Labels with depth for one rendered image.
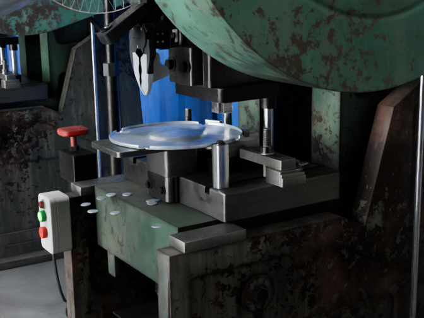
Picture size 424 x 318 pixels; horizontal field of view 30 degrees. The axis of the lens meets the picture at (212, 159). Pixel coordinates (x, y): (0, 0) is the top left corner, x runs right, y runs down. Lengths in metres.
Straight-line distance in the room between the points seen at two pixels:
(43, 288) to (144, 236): 1.39
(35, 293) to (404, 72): 1.90
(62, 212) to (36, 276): 1.30
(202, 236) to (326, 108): 0.45
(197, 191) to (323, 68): 0.45
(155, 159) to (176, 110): 2.50
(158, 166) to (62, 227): 0.31
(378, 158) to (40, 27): 1.59
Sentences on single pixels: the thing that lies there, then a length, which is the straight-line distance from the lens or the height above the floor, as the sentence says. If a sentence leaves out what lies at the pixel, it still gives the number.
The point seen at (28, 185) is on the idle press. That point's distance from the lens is 3.27.
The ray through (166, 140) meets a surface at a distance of 1.67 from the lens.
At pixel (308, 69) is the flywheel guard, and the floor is 0.97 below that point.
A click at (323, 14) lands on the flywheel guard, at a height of 1.06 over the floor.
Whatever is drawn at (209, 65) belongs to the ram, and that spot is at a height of 0.94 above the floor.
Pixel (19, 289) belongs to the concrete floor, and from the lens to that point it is 3.05.
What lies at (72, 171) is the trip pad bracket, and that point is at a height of 0.67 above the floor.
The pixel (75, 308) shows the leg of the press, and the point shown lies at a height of 0.34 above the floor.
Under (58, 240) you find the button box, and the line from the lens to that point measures 1.89.
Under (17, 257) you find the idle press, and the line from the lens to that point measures 3.29.
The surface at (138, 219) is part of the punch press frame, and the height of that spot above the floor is 0.62.
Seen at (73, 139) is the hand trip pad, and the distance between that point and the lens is 1.98.
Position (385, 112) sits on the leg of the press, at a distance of 1.75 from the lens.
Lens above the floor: 1.12
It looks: 13 degrees down
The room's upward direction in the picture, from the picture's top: 1 degrees counter-clockwise
